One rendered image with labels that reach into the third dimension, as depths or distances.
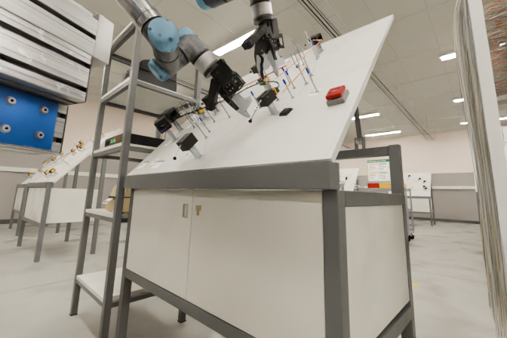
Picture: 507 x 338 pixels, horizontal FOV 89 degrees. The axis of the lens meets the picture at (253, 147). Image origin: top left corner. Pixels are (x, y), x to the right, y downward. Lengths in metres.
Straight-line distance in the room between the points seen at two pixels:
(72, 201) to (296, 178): 3.47
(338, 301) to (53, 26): 0.75
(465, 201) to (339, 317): 11.21
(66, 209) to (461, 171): 11.46
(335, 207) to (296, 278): 0.21
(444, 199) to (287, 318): 11.23
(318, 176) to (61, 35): 0.56
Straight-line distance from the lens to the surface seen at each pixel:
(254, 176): 0.73
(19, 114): 0.54
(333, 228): 0.65
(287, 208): 0.71
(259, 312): 0.83
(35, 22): 0.54
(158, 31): 0.76
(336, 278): 0.67
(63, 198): 3.87
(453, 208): 11.83
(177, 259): 1.13
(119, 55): 2.38
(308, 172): 0.63
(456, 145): 11.98
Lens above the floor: 0.78
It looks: 10 degrees up
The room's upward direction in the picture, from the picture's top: 1 degrees clockwise
